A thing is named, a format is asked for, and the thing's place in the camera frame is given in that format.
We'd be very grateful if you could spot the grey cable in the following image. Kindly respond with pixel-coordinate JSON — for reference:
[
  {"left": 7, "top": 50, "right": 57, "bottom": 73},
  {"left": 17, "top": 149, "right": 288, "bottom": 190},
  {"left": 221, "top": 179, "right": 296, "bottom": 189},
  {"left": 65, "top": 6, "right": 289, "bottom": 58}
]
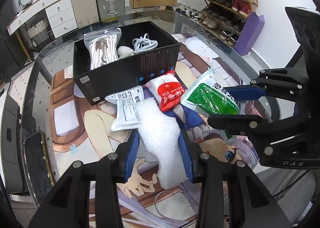
[{"left": 131, "top": 33, "right": 159, "bottom": 55}]

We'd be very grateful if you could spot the beige suitcase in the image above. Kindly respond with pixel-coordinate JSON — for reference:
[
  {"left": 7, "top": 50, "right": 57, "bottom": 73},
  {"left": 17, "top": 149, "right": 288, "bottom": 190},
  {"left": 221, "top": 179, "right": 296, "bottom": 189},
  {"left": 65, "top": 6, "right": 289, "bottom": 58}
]
[{"left": 71, "top": 0, "right": 99, "bottom": 28}]

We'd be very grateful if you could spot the white drawer desk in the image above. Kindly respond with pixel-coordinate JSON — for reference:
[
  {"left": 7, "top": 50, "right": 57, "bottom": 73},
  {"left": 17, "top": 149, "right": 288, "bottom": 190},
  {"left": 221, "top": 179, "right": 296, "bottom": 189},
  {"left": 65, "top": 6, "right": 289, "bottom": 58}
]
[{"left": 6, "top": 0, "right": 79, "bottom": 40}]

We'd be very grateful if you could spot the black cardboard box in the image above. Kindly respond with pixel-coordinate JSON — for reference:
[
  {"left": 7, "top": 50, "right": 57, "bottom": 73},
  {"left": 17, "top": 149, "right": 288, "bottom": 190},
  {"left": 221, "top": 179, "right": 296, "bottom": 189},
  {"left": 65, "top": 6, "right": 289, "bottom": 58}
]
[{"left": 73, "top": 21, "right": 180, "bottom": 105}]

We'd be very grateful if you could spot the bag of white laces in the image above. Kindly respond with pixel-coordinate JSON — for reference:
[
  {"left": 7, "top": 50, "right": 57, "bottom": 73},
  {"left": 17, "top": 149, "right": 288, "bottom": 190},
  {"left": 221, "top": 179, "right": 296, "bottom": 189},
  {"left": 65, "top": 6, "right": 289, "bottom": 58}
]
[{"left": 84, "top": 28, "right": 122, "bottom": 70}]

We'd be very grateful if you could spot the red and white packet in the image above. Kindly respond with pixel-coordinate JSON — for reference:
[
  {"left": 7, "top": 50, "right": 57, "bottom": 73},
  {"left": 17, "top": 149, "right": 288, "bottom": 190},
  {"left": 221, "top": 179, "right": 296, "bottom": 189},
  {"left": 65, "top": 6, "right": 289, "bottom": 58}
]
[{"left": 145, "top": 70, "right": 185, "bottom": 113}]

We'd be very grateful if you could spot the woven laundry basket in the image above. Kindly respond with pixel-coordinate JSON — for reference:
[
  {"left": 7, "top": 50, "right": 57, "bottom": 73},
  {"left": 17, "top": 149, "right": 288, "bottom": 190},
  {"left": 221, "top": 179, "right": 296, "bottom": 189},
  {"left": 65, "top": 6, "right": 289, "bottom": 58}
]
[{"left": 27, "top": 19, "right": 52, "bottom": 47}]

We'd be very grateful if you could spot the white side cabinet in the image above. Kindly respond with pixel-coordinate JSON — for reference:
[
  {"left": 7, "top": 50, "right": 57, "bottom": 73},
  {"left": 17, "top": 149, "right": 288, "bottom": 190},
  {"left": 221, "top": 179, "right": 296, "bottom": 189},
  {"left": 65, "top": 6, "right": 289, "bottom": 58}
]
[{"left": 1, "top": 90, "right": 26, "bottom": 194}]

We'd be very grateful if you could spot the purple bag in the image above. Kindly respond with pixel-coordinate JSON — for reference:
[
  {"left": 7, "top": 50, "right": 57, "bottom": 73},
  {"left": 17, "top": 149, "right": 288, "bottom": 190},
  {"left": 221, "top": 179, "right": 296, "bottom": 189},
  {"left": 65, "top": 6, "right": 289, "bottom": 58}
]
[{"left": 234, "top": 12, "right": 265, "bottom": 56}]

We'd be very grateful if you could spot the wooden shoe rack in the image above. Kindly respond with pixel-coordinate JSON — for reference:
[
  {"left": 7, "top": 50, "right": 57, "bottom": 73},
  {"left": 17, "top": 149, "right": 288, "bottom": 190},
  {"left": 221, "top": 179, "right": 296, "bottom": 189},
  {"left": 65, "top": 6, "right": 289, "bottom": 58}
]
[{"left": 200, "top": 0, "right": 258, "bottom": 48}]

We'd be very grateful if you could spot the white foam sheet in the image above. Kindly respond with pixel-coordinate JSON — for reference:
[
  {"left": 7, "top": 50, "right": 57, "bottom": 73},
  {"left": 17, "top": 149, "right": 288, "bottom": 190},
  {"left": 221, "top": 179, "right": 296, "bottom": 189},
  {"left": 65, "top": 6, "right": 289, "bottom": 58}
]
[{"left": 135, "top": 98, "right": 188, "bottom": 190}]

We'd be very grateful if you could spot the glass coffee table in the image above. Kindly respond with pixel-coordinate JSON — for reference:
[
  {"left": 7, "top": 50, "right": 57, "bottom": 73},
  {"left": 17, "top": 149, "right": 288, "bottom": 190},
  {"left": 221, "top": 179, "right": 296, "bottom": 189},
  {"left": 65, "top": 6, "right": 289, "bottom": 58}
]
[{"left": 18, "top": 9, "right": 283, "bottom": 228}]

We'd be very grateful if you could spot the green medicine packet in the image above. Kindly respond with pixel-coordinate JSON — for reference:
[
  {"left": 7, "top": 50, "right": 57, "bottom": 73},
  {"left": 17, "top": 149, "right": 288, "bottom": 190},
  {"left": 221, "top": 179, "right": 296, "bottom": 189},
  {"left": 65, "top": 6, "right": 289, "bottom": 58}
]
[{"left": 180, "top": 70, "right": 242, "bottom": 141}]

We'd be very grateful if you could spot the black smartphone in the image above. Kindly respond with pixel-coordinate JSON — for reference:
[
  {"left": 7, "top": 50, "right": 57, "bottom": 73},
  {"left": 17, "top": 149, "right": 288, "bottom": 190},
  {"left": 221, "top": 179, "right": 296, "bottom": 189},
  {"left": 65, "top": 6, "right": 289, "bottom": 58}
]
[{"left": 23, "top": 130, "right": 55, "bottom": 197}]

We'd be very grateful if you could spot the white printed packet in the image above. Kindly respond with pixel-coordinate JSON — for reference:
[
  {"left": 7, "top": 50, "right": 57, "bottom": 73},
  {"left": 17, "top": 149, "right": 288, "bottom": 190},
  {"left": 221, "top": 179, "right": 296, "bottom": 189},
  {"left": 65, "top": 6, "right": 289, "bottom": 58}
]
[{"left": 105, "top": 86, "right": 144, "bottom": 131}]

